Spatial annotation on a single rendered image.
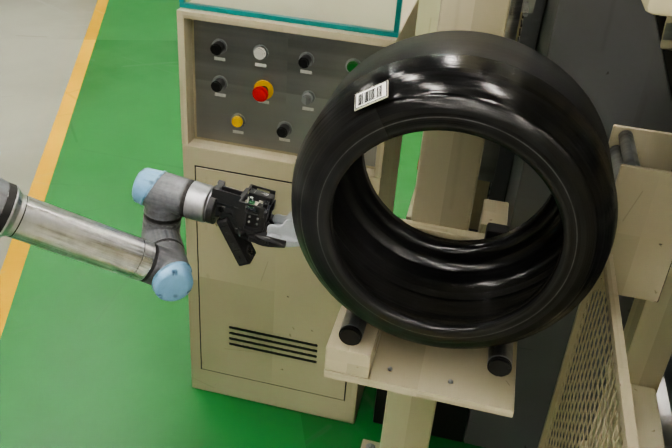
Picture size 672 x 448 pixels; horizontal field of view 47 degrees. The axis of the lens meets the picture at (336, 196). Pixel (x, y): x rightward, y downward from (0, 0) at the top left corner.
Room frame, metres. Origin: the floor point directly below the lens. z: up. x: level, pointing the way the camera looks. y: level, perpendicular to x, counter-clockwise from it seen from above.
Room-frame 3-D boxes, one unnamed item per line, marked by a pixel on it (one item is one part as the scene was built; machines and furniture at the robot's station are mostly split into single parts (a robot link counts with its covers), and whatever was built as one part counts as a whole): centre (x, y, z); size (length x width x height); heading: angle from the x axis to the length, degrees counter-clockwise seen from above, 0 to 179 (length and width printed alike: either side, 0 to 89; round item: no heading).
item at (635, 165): (1.40, -0.63, 1.05); 0.20 x 0.15 x 0.30; 169
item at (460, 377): (1.26, -0.22, 0.80); 0.37 x 0.36 x 0.02; 79
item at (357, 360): (1.29, -0.08, 0.84); 0.36 x 0.09 x 0.06; 169
